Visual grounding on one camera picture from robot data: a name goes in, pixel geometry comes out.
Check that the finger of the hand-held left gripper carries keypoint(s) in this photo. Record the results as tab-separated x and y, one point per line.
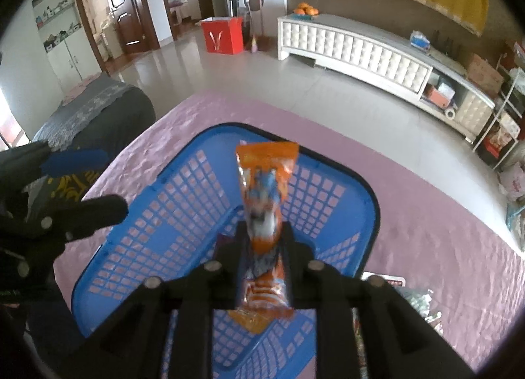
98	211
74	161

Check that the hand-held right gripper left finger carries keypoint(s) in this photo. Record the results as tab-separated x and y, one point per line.
229	266

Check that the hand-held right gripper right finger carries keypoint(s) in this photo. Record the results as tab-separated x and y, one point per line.
297	268

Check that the black yellow snack packet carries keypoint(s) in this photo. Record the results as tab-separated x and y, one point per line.
69	188

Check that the blue plastic basket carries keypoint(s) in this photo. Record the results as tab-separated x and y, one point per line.
172	215

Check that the red snack packet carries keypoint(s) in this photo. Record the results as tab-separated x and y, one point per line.
389	280

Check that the orange snack packet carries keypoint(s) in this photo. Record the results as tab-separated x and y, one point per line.
266	174

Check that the grey sofa with lace cover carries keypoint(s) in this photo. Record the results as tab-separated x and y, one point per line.
102	116

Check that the clear wafer packet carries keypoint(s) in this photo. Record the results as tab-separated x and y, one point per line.
418	305

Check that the brown wooden door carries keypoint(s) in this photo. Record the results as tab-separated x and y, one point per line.
123	2

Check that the red cardboard box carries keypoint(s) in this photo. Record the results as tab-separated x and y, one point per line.
221	37

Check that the white tape roll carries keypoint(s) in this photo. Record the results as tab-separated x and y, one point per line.
451	112

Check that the orange box in cabinet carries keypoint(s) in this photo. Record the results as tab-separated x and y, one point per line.
435	96

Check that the broom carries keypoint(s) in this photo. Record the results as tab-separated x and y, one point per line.
255	34

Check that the black flask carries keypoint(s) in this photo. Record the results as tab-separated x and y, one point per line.
233	4

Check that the white tufted TV cabinet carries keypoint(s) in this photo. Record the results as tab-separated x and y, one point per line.
361	51

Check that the white plastic bag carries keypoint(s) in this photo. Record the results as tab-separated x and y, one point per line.
512	182

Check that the white metal rack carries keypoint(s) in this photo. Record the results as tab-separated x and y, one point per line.
502	129

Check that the bowl of oranges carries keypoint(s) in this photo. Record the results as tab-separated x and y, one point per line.
306	10

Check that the blue tissue box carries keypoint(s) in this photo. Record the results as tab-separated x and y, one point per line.
419	39

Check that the brown cardboard box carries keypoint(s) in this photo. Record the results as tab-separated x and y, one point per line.
484	73

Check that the white wall shelf cabinet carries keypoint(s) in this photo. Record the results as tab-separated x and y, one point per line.
61	34

